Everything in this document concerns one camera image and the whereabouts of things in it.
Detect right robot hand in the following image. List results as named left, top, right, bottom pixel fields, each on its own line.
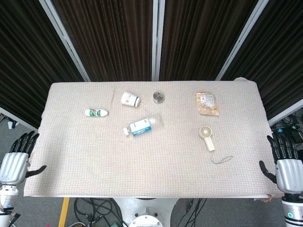
left=258, top=133, right=303, bottom=194

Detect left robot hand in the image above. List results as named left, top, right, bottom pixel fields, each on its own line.
left=0, top=131, right=47, bottom=186

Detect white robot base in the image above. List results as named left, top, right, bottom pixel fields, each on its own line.
left=113, top=197, right=181, bottom=227

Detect cream handheld fan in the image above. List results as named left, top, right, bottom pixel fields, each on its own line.
left=198, top=125, right=216, bottom=152

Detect yellow floor tape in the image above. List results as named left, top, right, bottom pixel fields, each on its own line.
left=58, top=197, right=71, bottom=227

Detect small white green-label bottle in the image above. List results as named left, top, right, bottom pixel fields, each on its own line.
left=84, top=108, right=110, bottom=118

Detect clear bag of snacks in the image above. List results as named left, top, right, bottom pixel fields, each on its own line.
left=194, top=92, right=220, bottom=117

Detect white paper cup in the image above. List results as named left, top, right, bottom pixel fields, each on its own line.
left=121, top=90, right=141, bottom=108

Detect clear bottle with teal label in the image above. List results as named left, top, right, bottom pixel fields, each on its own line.
left=123, top=114, right=165, bottom=138

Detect beige waffle-weave table cloth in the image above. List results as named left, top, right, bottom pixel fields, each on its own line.
left=23, top=77, right=281, bottom=199

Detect black device with lit LEDs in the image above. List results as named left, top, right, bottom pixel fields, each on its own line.
left=272, top=113, right=303, bottom=152

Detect grey metal partition post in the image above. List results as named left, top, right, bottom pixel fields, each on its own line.
left=0, top=106, right=38, bottom=131
left=39, top=0, right=91, bottom=82
left=214, top=0, right=270, bottom=81
left=268, top=98, right=303, bottom=126
left=151, top=0, right=166, bottom=81

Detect thin white cable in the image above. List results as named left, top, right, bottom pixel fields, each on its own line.
left=210, top=150, right=234, bottom=165

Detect black floor cables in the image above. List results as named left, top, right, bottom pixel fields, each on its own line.
left=73, top=198, right=126, bottom=227

